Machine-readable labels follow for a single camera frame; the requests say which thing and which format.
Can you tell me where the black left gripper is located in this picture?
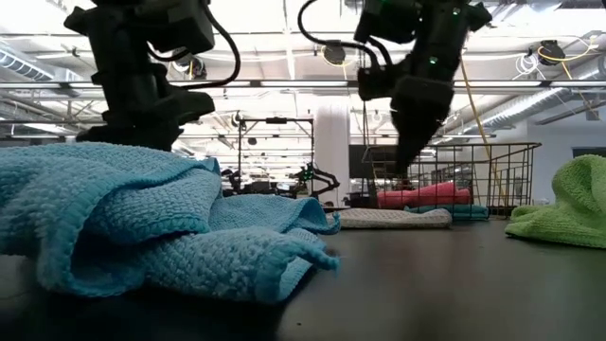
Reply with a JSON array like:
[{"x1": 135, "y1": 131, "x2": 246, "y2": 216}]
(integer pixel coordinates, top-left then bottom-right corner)
[{"x1": 75, "y1": 63, "x2": 184, "y2": 153}]

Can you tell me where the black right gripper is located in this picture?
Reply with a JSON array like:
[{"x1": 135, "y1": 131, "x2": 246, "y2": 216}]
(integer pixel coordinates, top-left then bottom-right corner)
[{"x1": 390, "y1": 61, "x2": 463, "y2": 176}]

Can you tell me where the pink microfiber towel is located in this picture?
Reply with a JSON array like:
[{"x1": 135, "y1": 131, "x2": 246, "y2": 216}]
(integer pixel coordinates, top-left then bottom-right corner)
[{"x1": 377, "y1": 182, "x2": 473, "y2": 209}]

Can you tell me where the light blue microfiber towel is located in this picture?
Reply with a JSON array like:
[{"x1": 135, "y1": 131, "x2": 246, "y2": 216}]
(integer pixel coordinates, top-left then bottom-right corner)
[{"x1": 0, "y1": 141, "x2": 342, "y2": 304}]

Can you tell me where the white microfiber towel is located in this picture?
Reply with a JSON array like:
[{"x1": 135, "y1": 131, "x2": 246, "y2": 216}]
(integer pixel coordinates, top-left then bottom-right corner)
[{"x1": 326, "y1": 206, "x2": 454, "y2": 231}]

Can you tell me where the teal microfiber towel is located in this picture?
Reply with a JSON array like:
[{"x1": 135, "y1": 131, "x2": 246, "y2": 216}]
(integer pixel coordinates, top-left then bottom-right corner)
[{"x1": 404, "y1": 203, "x2": 490, "y2": 222}]

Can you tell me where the wire basket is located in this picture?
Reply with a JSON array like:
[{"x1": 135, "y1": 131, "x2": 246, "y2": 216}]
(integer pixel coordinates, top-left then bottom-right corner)
[{"x1": 362, "y1": 141, "x2": 544, "y2": 221}]

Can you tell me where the green microfiber towel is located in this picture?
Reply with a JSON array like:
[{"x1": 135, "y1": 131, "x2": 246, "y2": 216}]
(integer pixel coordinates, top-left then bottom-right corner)
[{"x1": 504, "y1": 154, "x2": 606, "y2": 250}]

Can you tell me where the dark monitor screen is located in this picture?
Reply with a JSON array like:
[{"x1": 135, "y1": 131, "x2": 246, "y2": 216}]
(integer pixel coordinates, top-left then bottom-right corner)
[{"x1": 348, "y1": 144, "x2": 399, "y2": 180}]

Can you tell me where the white square pillar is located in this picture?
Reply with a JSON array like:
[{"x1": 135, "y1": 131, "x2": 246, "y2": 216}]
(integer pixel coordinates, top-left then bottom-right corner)
[{"x1": 313, "y1": 101, "x2": 352, "y2": 205}]

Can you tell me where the long ceiling light bar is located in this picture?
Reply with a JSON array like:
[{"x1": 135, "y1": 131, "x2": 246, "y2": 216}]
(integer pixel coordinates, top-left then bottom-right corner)
[{"x1": 0, "y1": 79, "x2": 606, "y2": 90}]

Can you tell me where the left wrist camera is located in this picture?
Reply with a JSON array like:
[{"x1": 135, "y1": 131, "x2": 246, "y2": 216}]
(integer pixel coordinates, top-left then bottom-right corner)
[{"x1": 165, "y1": 89, "x2": 217, "y2": 125}]

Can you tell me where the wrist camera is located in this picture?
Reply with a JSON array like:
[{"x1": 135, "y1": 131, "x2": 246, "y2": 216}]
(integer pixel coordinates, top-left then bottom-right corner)
[
  {"x1": 357, "y1": 65, "x2": 403, "y2": 101},
  {"x1": 165, "y1": 89, "x2": 217, "y2": 125}
]

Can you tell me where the yellow hanging cable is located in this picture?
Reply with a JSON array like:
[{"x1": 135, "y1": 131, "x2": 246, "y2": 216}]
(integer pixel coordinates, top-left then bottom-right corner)
[{"x1": 457, "y1": 54, "x2": 507, "y2": 203}]

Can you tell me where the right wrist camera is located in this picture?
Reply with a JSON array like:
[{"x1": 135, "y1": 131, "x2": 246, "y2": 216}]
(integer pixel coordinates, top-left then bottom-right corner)
[{"x1": 357, "y1": 65, "x2": 403, "y2": 101}]

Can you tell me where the black ceiling cable reel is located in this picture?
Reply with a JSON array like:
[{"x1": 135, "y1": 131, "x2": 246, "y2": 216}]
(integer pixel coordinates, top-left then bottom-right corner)
[
  {"x1": 523, "y1": 39, "x2": 596, "y2": 81},
  {"x1": 319, "y1": 39, "x2": 361, "y2": 81},
  {"x1": 169, "y1": 46, "x2": 209, "y2": 81}
]

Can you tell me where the silver ceiling air duct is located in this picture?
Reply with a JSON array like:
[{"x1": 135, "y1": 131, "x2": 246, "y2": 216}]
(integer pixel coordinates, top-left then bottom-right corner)
[
  {"x1": 466, "y1": 70, "x2": 606, "y2": 135},
  {"x1": 0, "y1": 46, "x2": 84, "y2": 82}
]

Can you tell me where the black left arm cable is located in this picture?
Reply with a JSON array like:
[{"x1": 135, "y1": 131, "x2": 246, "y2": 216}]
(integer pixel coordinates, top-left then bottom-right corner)
[{"x1": 146, "y1": 3, "x2": 241, "y2": 91}]

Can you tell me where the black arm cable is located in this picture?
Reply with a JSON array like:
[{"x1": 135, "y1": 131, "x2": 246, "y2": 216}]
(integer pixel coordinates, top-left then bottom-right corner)
[
  {"x1": 146, "y1": 3, "x2": 241, "y2": 91},
  {"x1": 296, "y1": 0, "x2": 394, "y2": 67}
]

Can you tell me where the black metal frame stand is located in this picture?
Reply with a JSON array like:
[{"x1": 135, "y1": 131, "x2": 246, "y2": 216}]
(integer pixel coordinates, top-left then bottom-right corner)
[{"x1": 235, "y1": 116, "x2": 315, "y2": 171}]

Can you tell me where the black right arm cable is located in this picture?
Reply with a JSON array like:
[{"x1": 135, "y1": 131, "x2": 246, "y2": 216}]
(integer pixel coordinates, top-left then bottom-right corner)
[{"x1": 296, "y1": 0, "x2": 394, "y2": 67}]

